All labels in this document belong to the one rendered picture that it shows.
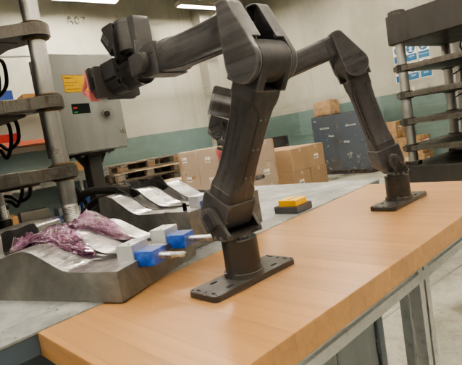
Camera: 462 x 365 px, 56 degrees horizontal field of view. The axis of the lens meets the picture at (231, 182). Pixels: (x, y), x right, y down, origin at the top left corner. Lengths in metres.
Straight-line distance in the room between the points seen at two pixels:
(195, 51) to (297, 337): 0.46
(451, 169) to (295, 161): 1.88
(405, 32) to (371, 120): 3.98
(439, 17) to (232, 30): 4.40
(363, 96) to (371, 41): 7.33
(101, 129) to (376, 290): 1.44
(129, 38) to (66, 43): 7.46
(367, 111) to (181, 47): 0.58
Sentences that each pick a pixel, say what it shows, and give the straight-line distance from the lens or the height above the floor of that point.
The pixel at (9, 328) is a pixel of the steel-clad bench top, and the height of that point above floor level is 0.80.
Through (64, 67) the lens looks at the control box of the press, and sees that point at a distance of 1.90.
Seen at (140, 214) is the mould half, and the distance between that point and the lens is 1.16.
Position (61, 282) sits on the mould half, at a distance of 0.87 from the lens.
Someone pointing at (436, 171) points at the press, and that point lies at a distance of 5.07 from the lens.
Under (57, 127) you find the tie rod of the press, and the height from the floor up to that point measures 1.17.
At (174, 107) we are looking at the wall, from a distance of 9.00.
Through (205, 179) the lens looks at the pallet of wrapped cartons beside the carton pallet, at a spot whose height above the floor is 0.56.
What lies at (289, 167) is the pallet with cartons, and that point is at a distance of 5.75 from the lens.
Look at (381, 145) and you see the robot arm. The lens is 1.19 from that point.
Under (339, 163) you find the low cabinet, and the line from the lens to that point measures 8.39.
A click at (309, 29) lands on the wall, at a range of 9.38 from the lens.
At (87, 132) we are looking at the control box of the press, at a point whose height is 1.15.
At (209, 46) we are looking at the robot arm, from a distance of 0.72.
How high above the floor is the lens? 1.05
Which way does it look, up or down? 6 degrees down
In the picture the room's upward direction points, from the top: 9 degrees counter-clockwise
